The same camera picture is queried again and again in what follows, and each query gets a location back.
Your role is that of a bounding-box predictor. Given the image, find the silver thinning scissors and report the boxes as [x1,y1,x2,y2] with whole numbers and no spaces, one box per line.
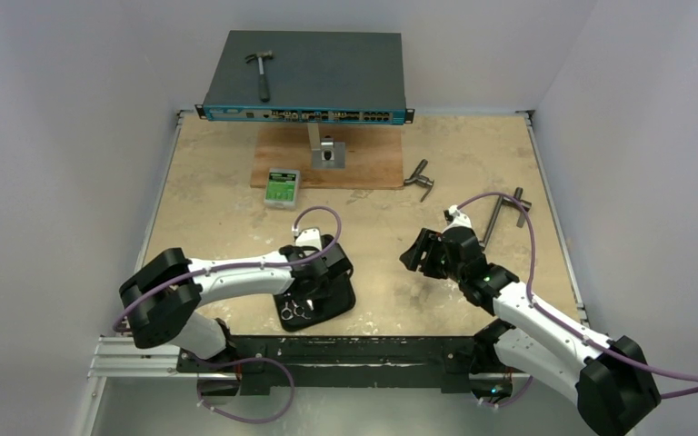
[293,299,314,320]

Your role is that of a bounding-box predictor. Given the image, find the black zipper tool case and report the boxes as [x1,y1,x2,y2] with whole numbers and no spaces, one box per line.
[273,273,356,332]

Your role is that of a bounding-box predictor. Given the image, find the silver straight scissors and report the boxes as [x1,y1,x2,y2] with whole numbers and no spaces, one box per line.
[280,301,296,321]

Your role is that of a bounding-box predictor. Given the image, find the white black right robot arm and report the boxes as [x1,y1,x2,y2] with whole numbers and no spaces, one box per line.
[400,226,661,435]

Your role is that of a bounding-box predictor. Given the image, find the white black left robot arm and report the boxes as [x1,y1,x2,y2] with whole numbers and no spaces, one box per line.
[119,234,356,372]

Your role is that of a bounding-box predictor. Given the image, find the green grey device box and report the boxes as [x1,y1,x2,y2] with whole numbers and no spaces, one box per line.
[264,168,301,210]

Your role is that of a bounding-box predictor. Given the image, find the brown wooden board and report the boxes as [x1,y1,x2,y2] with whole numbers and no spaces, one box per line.
[250,124,404,190]

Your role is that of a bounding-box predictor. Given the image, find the small grey hammer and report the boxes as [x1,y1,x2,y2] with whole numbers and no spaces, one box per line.
[244,50,274,103]

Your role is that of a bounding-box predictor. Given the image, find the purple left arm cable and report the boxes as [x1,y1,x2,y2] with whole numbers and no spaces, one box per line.
[111,206,343,333]

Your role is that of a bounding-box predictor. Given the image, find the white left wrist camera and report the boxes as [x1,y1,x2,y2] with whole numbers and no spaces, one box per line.
[292,227,323,251]

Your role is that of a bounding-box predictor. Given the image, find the small metal door handle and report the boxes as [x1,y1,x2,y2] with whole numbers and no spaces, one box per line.
[403,159,434,203]

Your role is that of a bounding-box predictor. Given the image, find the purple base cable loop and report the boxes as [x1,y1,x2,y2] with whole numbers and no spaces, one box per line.
[196,358,296,425]

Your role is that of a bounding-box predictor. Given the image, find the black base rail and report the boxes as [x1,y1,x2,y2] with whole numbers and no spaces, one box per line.
[177,336,532,397]

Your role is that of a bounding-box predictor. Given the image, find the aluminium table frame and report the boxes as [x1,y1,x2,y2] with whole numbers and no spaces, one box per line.
[81,109,636,436]

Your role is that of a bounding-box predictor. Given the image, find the metal bracket stand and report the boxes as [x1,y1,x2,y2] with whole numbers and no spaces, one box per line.
[307,123,346,170]

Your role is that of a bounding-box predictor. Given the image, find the grey network switch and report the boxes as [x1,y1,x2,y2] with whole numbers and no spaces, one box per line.
[195,30,415,125]

